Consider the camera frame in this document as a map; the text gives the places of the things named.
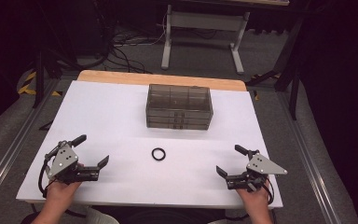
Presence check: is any right hand-held gripper cable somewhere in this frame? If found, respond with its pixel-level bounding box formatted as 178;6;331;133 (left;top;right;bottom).
262;178;276;206

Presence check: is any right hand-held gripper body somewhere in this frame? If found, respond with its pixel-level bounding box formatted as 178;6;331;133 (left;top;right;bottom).
226;150;288;192

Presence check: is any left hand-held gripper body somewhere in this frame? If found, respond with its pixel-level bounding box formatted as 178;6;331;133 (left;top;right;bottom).
45;141;101;184

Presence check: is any wooden table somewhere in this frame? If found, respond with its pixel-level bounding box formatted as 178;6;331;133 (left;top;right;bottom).
76;69;248;92

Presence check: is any left hand-held gripper cable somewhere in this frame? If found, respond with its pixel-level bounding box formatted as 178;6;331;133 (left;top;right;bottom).
37;153;54;199

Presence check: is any metal floor rail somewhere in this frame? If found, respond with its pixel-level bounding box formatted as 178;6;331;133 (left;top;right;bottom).
0;77;61;216
276;91;344;224

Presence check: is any black ring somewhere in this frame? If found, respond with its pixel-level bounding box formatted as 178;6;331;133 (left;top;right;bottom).
151;147;167;161

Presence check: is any clear plastic drawer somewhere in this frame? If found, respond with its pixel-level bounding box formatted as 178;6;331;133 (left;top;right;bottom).
146;121;210;131

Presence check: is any clear plastic drawer box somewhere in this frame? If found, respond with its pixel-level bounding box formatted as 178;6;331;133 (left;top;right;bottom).
145;83;214;131

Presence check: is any grey metal table frame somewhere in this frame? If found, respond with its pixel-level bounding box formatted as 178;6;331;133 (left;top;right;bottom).
160;4;252;76

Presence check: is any yellow and black floor tape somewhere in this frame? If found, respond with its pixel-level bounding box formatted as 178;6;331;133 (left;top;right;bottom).
17;71;62;97

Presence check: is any person's pale clothing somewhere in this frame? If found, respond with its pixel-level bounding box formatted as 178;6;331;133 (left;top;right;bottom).
85;206;120;224

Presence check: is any hand-held gripper cable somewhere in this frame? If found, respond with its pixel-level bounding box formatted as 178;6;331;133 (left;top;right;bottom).
37;153;54;199
262;178;276;206

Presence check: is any bundle of black floor cables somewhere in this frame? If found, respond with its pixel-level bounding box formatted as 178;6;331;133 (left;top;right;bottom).
101;26;169;75

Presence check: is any black metal stand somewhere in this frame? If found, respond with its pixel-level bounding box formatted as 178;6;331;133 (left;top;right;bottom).
32;0;79;109
245;12;307;121

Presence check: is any person's right hand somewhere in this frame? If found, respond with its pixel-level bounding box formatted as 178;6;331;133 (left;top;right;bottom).
236;182;270;208

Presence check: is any person's left hand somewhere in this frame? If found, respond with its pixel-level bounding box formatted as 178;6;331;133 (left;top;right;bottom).
46;179;82;203

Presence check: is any white board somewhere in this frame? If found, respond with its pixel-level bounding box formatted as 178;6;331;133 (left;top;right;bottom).
16;79;283;209

